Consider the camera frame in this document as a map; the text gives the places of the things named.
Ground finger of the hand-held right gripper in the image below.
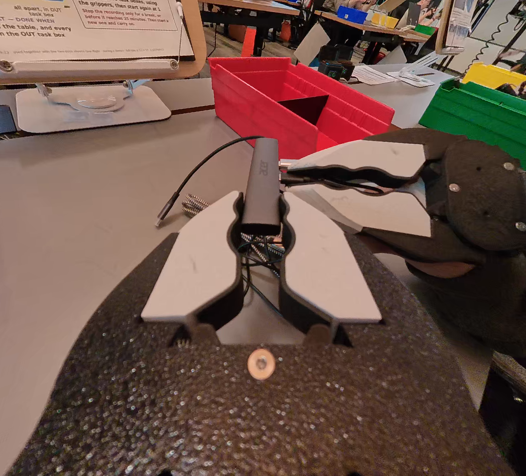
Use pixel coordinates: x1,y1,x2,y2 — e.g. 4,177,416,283
287,183,433,238
287,140,429,190

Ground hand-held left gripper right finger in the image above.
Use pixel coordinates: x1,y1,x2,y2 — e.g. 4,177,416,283
279,192,384,339

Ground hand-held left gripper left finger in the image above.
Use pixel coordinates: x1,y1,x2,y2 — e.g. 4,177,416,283
141,191,246,335

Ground braided usb-c cable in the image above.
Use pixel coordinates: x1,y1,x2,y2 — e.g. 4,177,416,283
182,159,297,265

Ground black hub cable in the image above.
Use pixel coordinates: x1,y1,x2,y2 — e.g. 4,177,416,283
155,136,264,227

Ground thin black cable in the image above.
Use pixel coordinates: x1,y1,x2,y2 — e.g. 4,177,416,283
240,173,385,315

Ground red plastic bin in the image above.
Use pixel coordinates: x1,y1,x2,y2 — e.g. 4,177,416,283
208,57,396,158

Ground person's right hand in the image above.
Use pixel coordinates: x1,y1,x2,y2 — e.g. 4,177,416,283
405,256,487,280

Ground black bin divider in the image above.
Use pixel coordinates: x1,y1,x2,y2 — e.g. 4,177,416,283
277,95,330,126

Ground white paper sheets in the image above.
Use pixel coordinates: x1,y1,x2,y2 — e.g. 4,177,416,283
352,65,398,86

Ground green plastic bin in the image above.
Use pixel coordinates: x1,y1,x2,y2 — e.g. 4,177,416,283
418,78,526,149

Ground black charger device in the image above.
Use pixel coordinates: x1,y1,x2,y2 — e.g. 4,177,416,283
318,44,356,83

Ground grey card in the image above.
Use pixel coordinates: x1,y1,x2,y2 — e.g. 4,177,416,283
293,22,331,67

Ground wooden office desk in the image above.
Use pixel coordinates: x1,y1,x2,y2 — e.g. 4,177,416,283
196,0,301,57
314,11,430,43

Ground blue plastic bin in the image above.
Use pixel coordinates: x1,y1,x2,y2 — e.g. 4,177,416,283
337,5,369,25

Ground wooden document stand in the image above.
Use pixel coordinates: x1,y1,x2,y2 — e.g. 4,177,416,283
386,0,485,89

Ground orange traffic cone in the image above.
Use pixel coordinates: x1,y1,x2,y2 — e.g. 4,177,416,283
240,26,258,58

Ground instruction sheet on stand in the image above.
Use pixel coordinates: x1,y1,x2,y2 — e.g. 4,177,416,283
0,0,207,134

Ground black flat table panel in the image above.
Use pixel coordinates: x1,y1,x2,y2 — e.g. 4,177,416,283
0,105,18,135

